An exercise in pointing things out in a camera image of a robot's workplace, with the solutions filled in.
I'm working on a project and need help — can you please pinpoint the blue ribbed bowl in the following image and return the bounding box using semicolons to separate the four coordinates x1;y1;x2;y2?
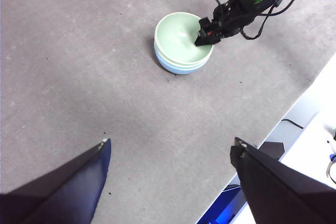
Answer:
154;50;211;76

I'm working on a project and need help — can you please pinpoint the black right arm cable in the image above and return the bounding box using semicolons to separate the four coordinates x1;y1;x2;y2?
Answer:
240;0;299;40

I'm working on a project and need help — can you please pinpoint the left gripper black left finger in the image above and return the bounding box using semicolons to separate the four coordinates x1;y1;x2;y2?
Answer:
0;138;112;224

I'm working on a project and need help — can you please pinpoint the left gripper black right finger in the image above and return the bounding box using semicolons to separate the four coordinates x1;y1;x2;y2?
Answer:
230;137;336;224

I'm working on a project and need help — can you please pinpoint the black angular plate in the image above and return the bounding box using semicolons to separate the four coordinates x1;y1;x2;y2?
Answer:
258;141;286;159

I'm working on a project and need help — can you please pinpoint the blue glowing object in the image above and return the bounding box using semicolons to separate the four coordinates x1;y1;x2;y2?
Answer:
203;184;247;224

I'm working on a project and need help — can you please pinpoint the green ribbed bowl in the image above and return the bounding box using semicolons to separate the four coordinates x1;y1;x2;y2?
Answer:
154;12;214;65
154;45;213;69

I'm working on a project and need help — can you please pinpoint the thin black floor cable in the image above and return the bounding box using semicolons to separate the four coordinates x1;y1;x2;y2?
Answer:
281;119;305;130

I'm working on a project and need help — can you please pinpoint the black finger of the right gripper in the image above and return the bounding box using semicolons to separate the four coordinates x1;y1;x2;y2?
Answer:
194;31;221;46

